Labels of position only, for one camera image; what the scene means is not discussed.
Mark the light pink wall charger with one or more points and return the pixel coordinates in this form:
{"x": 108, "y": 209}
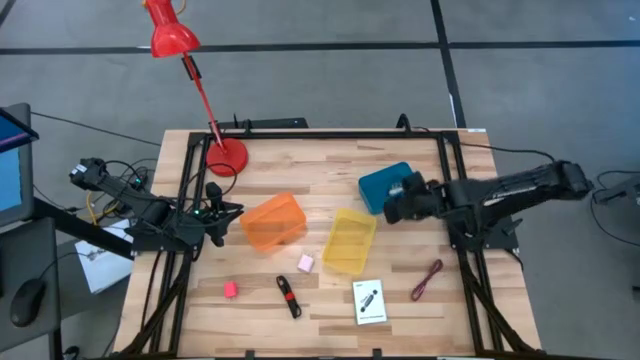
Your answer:
{"x": 305, "y": 263}

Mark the black aluminium table frame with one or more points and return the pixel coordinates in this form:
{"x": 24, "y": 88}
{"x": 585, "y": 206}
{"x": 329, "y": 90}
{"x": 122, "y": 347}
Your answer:
{"x": 325, "y": 135}

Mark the computer monitor blue screen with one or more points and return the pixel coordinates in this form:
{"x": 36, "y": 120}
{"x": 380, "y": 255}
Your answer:
{"x": 10, "y": 180}

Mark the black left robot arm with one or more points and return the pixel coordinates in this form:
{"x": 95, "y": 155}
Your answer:
{"x": 150, "y": 210}

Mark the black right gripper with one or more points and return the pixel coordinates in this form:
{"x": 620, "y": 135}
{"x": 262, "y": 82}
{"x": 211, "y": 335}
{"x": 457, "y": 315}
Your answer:
{"x": 434, "y": 201}

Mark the orange translucent plastic bin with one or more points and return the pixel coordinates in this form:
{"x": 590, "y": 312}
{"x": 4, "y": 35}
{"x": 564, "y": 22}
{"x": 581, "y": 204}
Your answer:
{"x": 272, "y": 222}

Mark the hot pink wall charger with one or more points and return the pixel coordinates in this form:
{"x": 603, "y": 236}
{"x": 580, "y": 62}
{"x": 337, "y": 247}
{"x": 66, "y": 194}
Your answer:
{"x": 230, "y": 290}

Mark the black bar-shaped device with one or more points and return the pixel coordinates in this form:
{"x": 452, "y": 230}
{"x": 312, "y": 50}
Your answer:
{"x": 270, "y": 123}

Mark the white green Acer box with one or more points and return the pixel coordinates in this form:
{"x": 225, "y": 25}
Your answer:
{"x": 370, "y": 302}

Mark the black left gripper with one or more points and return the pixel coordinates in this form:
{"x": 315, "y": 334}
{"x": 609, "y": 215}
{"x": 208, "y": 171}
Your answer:
{"x": 192, "y": 222}

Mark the dark grey side desk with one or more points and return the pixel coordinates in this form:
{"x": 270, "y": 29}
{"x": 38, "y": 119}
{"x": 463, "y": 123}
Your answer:
{"x": 30, "y": 250}

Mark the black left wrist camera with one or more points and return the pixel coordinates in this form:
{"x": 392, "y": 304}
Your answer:
{"x": 214, "y": 194}

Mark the black computer mouse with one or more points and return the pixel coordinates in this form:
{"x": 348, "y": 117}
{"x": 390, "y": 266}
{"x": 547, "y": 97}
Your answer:
{"x": 27, "y": 302}

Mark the red desk lamp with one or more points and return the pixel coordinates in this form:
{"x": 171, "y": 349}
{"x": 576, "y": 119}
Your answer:
{"x": 170, "y": 35}

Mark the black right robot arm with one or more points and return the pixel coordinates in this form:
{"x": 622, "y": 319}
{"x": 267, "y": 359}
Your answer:
{"x": 525, "y": 187}

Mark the white cardboard box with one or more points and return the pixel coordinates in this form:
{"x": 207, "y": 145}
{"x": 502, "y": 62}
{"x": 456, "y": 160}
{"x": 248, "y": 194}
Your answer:
{"x": 100, "y": 270}

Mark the blue plastic bin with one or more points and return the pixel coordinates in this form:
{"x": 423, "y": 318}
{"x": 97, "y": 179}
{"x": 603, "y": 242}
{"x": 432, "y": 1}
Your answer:
{"x": 377, "y": 192}

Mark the black frame bracket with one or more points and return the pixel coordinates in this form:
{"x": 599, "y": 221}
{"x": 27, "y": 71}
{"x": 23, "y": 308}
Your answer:
{"x": 376, "y": 354}
{"x": 248, "y": 355}

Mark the yellow translucent plastic bin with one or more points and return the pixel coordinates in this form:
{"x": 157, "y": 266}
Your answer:
{"x": 350, "y": 242}

